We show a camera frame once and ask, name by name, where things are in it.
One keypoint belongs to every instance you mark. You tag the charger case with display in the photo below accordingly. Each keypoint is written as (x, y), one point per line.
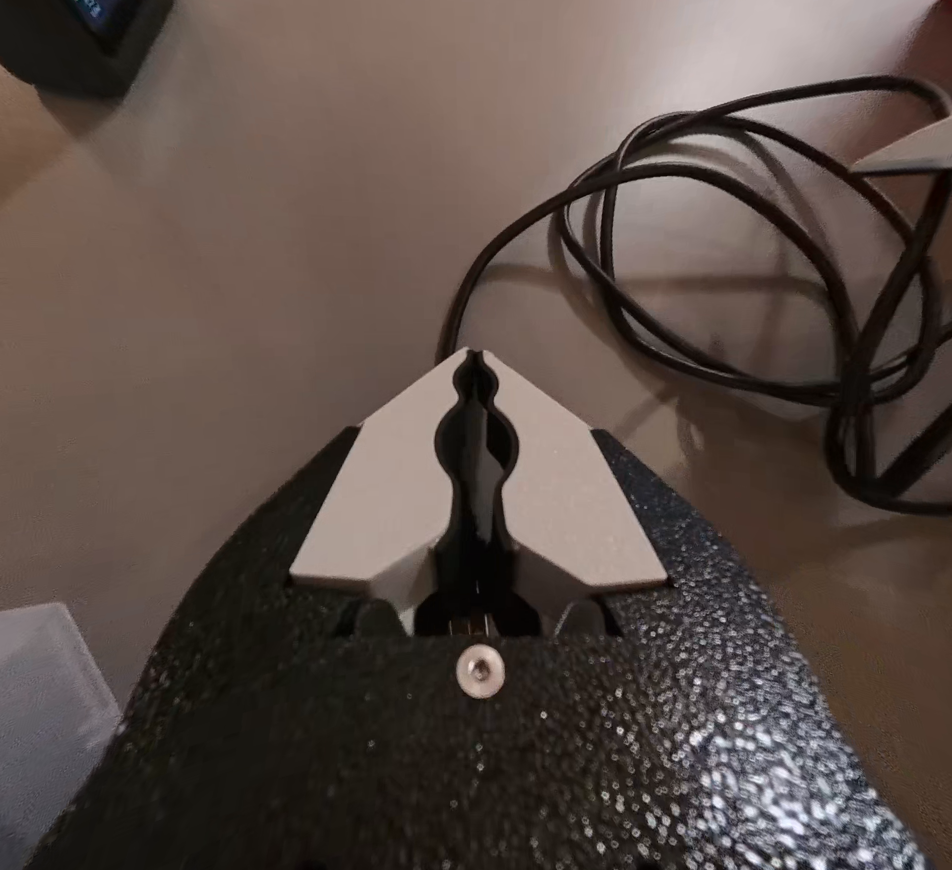
(74, 29)

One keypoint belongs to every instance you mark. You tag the clear plastic bin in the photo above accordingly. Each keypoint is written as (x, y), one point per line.
(44, 699)

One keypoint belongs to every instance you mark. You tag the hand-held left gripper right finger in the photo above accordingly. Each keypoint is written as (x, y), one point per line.
(580, 505)

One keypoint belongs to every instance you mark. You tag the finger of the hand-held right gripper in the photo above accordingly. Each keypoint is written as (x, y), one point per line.
(907, 152)

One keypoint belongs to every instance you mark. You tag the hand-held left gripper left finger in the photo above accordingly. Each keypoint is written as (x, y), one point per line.
(372, 505)

